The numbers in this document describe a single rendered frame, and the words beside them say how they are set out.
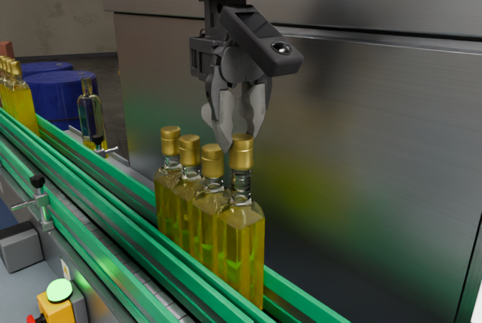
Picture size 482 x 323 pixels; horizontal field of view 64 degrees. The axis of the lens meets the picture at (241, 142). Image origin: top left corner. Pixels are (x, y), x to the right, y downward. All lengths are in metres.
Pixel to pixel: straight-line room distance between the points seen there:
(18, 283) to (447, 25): 0.99
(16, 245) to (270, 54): 0.82
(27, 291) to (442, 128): 0.90
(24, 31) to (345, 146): 9.50
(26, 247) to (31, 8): 8.91
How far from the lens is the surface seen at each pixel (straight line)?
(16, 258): 1.10
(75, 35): 9.84
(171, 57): 0.91
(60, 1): 9.80
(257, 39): 0.45
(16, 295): 1.06
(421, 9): 0.51
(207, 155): 0.58
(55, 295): 0.86
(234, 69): 0.50
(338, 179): 0.60
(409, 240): 0.58
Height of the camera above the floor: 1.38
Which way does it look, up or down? 21 degrees down
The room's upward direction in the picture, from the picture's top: straight up
